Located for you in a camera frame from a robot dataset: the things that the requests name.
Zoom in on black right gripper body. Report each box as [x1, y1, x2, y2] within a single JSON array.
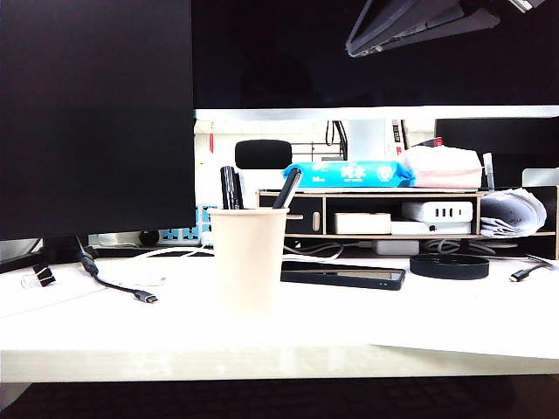
[[458, 0, 547, 21]]

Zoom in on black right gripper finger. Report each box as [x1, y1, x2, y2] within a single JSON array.
[[370, 7, 501, 52], [346, 0, 465, 57]]

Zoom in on black ribbed cap marker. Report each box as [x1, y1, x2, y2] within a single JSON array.
[[219, 165, 240, 210]]

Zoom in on black marker grey end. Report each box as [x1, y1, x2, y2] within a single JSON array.
[[271, 168, 304, 210]]

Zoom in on beige paper cup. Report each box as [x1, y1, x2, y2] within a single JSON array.
[[207, 207, 291, 316]]

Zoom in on pink tissue pack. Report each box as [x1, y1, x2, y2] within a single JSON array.
[[399, 145, 484, 189]]

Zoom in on blue wet wipes pack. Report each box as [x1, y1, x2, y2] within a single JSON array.
[[283, 160, 416, 189]]

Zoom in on silver metal stand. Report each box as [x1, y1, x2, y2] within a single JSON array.
[[521, 168, 559, 189]]

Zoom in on black chair headrest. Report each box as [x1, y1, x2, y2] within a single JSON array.
[[234, 139, 293, 169]]

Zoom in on white multiport charger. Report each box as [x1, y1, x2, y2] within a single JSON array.
[[401, 200, 475, 224]]

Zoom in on folded paper stack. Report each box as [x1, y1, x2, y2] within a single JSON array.
[[480, 188, 548, 239]]

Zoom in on black wooden desk organizer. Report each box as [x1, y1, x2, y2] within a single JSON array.
[[257, 185, 559, 239]]

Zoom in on beige cardboard box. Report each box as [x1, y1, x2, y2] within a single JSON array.
[[335, 212, 392, 236]]

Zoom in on white flat box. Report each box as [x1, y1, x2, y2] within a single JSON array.
[[390, 220, 473, 236]]

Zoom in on white power adapter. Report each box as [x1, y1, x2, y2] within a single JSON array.
[[376, 238, 421, 257]]

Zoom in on black round disc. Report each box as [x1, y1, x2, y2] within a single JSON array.
[[409, 252, 491, 281]]

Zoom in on black flat glossy device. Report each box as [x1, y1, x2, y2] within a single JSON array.
[[279, 260, 406, 292]]

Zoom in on blue white power strip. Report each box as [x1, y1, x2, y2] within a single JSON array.
[[156, 204, 218, 245]]

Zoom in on black computer monitor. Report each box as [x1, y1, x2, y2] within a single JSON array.
[[0, 0, 219, 274]]

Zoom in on black binder clip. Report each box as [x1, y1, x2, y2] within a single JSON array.
[[20, 263, 57, 289]]

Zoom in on white charging cable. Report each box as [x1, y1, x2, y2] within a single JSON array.
[[130, 245, 219, 259]]

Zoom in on black cable grey USB-C plug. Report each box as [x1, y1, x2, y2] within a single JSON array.
[[76, 237, 159, 306]]

